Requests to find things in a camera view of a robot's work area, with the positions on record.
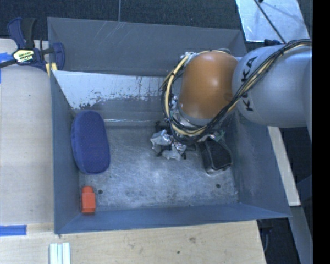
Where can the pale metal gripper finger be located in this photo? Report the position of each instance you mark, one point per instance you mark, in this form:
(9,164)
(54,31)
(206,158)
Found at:
(176,150)
(160,139)

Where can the grey metal bin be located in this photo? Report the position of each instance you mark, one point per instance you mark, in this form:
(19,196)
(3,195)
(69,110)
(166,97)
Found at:
(159,180)

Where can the black flat case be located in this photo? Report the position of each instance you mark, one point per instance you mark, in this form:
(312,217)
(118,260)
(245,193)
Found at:
(217,155)

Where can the blue oval cushion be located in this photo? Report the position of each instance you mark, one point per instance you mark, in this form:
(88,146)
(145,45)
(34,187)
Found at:
(90,142)

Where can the small orange block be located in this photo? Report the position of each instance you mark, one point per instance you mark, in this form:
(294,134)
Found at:
(88,201)

